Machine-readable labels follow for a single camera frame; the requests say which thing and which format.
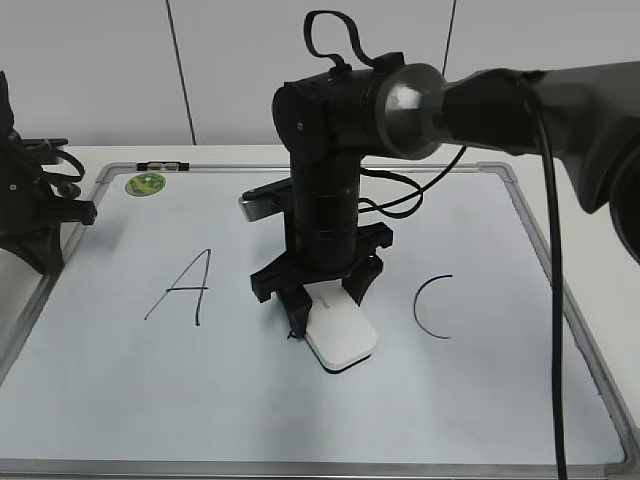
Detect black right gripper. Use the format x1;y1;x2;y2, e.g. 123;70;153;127
251;152;393;339

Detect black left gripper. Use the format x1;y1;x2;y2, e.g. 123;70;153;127
1;75;97;273

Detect white rectangular board eraser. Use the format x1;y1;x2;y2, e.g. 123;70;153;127
305;282;378;374

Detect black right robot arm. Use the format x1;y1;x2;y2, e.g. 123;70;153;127
244;54;639;338

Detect round green magnet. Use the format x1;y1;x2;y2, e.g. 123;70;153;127
125;172;166;197

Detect black and silver hanger clip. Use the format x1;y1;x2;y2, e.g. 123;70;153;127
136;161;190;172

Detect white aluminium-framed whiteboard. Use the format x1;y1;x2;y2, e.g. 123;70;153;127
0;160;640;480

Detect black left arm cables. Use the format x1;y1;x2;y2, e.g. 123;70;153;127
14;138;87;200

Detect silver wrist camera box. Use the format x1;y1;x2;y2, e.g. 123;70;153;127
239;178;293;222

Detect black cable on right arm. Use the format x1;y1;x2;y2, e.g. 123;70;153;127
303;10;571;480

